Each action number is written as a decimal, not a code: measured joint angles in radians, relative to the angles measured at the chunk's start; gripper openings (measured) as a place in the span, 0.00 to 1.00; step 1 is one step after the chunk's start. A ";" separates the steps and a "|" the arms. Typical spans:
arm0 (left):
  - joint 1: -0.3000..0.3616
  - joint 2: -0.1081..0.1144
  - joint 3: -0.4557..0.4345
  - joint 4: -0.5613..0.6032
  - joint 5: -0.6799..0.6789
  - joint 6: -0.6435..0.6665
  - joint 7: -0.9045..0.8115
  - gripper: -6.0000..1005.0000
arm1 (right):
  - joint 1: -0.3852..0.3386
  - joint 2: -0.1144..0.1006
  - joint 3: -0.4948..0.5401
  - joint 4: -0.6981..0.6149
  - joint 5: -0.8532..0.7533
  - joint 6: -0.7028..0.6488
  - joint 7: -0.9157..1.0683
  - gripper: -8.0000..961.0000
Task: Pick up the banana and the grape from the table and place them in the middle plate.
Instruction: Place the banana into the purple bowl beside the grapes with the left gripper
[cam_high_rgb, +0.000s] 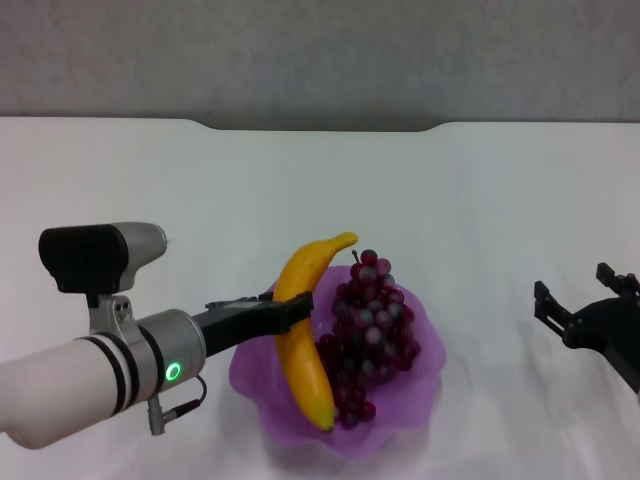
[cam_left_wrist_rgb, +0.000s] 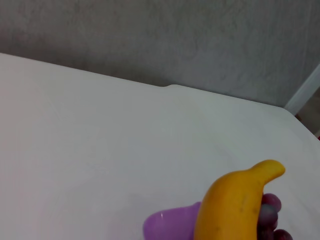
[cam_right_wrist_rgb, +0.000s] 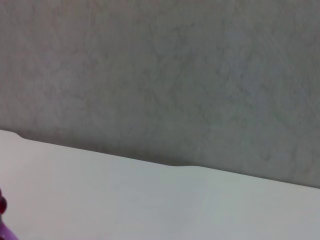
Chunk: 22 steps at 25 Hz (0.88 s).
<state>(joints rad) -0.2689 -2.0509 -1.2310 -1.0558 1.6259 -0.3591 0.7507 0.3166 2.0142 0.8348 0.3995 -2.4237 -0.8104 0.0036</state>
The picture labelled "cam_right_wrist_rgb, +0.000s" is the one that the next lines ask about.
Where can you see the dark red grape bunch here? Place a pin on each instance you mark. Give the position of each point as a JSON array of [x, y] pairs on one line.
[[2, 203]]

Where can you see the purple translucent scalloped bowl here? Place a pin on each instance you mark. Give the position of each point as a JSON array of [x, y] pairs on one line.
[[6, 232]]

